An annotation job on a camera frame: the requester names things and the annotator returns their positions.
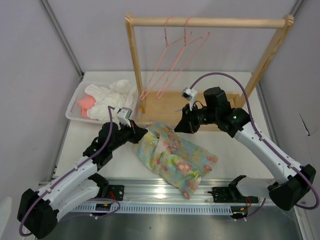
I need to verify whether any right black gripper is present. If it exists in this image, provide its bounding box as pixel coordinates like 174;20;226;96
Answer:
174;102;219;134

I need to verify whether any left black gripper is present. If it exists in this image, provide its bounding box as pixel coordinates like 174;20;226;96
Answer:
109;118;147;152

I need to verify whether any floral pastel skirt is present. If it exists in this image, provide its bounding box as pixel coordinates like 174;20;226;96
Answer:
134;123;218;200

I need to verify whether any blue wire hanger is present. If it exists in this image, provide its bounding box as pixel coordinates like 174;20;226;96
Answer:
136;112;203;176

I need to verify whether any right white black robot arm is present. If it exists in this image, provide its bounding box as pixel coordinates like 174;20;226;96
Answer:
174;87;316;211

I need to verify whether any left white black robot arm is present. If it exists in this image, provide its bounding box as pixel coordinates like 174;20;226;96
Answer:
17;120;148;239

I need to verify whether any wooden hanger rack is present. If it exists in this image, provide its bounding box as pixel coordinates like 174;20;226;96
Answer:
124;13;295;126

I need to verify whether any white crumpled garment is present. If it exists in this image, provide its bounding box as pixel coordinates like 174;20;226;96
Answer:
84;79;137;122

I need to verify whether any pink garment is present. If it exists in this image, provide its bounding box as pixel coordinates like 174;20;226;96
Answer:
77;94;96;120

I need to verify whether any white plastic basket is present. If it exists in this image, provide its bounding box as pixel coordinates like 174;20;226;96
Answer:
65;81;138;124

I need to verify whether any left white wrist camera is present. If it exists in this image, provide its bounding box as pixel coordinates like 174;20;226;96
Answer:
115;107;132;127

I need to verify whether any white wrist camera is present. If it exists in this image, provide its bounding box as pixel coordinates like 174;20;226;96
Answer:
181;87;198;111
115;107;132;127

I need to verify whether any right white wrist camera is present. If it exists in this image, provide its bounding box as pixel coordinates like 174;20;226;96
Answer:
181;87;198;111

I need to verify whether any left pink wire hanger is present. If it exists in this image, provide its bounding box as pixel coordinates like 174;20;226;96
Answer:
139;16;193;101

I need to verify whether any pink wire hanger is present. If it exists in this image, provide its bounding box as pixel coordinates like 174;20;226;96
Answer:
139;16;193;101
155;16;210;100

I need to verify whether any right pink wire hanger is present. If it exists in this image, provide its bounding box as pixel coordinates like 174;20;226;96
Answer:
155;16;210;100

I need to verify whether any aluminium mounting rail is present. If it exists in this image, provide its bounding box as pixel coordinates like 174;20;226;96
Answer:
33;177;276;206

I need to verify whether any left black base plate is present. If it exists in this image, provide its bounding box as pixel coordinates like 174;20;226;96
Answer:
106;184;125;201

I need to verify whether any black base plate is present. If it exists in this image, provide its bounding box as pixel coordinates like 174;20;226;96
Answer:
207;186;259;204
106;184;125;201

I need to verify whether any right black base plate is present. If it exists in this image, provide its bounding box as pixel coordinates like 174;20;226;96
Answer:
207;186;259;204

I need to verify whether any white slotted cable duct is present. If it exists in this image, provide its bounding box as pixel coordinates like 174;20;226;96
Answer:
72;202;233;216

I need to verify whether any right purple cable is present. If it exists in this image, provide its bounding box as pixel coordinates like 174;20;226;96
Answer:
188;72;317;209

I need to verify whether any purple cable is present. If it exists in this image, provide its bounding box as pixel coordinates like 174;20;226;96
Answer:
19;105;121;237
188;72;317;209

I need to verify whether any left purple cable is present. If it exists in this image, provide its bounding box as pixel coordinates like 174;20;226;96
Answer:
19;105;121;237

